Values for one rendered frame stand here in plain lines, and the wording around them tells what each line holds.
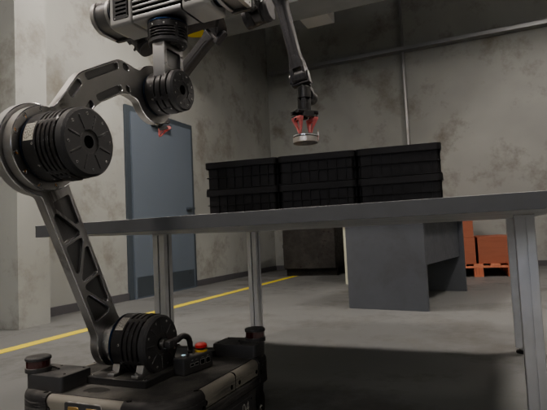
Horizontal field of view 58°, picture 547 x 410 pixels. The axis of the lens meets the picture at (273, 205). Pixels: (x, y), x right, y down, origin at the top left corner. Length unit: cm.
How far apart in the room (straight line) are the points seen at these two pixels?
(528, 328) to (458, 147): 681
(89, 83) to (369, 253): 301
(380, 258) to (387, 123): 489
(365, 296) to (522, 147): 492
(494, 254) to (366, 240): 290
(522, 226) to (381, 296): 245
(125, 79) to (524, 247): 139
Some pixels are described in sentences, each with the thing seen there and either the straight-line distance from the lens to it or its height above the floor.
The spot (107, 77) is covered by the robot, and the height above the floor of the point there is 113.
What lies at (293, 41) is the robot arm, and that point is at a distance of 217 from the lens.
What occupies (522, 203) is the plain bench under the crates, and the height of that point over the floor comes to 67.
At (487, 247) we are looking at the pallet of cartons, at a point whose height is 36.
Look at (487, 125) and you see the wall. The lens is 854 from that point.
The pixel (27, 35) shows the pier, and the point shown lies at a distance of 473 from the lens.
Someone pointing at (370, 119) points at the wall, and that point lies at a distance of 879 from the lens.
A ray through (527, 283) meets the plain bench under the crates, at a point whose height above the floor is 44.
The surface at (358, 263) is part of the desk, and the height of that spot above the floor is 37.
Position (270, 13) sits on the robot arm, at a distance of 188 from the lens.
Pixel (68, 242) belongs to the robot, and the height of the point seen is 64.
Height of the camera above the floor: 63
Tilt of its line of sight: 4 degrees up
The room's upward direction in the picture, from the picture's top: 3 degrees counter-clockwise
